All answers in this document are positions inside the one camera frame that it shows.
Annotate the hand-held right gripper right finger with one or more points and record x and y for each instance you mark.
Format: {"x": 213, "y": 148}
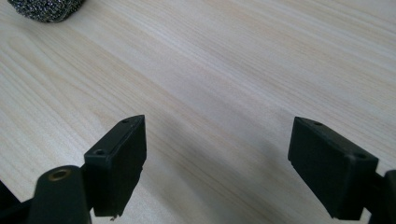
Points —
{"x": 330, "y": 174}

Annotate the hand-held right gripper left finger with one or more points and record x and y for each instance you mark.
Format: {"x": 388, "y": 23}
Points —
{"x": 120, "y": 168}

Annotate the steel wool scouring ball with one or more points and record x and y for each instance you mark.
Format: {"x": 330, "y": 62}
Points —
{"x": 46, "y": 9}

